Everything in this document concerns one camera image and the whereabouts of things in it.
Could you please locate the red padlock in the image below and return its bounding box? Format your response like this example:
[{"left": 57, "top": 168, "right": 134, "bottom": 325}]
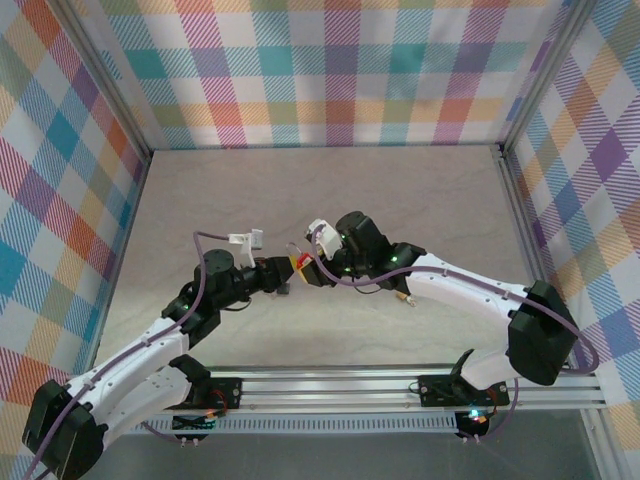
[{"left": 283, "top": 242, "right": 315, "bottom": 271}]

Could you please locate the left controller board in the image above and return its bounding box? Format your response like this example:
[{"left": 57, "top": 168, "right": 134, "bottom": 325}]
[{"left": 171, "top": 412, "right": 218, "bottom": 448}]

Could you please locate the controller board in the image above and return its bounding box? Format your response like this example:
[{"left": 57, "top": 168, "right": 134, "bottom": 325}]
[
  {"left": 171, "top": 412, "right": 218, "bottom": 448},
  {"left": 453, "top": 408, "right": 495, "bottom": 445}
]

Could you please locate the right controller board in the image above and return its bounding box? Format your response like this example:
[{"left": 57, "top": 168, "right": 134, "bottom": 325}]
[{"left": 453, "top": 408, "right": 495, "bottom": 445}]

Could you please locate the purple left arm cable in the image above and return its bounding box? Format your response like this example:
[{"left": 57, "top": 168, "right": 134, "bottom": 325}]
[{"left": 22, "top": 229, "right": 232, "bottom": 480}]

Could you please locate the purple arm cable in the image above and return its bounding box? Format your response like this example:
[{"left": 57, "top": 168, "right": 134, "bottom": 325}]
[
  {"left": 309, "top": 232, "right": 602, "bottom": 444},
  {"left": 22, "top": 229, "right": 232, "bottom": 480}
]

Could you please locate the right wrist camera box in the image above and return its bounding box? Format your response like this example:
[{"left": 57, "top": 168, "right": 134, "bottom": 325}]
[{"left": 305, "top": 218, "right": 344, "bottom": 262}]

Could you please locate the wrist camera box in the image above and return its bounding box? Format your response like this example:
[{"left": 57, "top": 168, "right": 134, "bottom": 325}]
[
  {"left": 305, "top": 218, "right": 344, "bottom": 262},
  {"left": 227, "top": 228, "right": 265, "bottom": 269}
]

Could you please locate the thin black left gripper wire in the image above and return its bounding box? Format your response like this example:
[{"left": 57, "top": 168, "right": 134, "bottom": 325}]
[{"left": 218, "top": 293, "right": 252, "bottom": 314}]

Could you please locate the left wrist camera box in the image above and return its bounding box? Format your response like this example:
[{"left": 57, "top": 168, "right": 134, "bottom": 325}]
[{"left": 227, "top": 228, "right": 265, "bottom": 269}]

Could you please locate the aluminium mounting rail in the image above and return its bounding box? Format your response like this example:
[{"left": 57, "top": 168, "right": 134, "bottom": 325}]
[{"left": 99, "top": 366, "right": 609, "bottom": 416}]

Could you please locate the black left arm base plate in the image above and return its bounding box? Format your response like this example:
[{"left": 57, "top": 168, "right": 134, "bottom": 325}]
[{"left": 164, "top": 377, "right": 244, "bottom": 412}]

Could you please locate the white slotted cable duct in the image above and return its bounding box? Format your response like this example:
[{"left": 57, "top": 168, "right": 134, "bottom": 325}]
[{"left": 107, "top": 413, "right": 461, "bottom": 435}]

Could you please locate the aluminium side rail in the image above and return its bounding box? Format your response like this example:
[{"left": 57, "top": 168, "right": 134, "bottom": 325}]
[{"left": 492, "top": 142, "right": 551, "bottom": 289}]

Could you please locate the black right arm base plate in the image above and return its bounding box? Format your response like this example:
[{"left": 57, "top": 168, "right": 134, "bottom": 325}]
[{"left": 418, "top": 373, "right": 511, "bottom": 407}]

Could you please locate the aluminium frame post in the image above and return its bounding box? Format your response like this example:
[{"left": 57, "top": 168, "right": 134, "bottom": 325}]
[
  {"left": 53, "top": 0, "right": 154, "bottom": 161},
  {"left": 579, "top": 409, "right": 619, "bottom": 480},
  {"left": 498, "top": 0, "right": 602, "bottom": 154}
]

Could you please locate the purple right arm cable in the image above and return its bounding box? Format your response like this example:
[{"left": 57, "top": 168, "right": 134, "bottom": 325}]
[{"left": 309, "top": 232, "right": 602, "bottom": 444}]

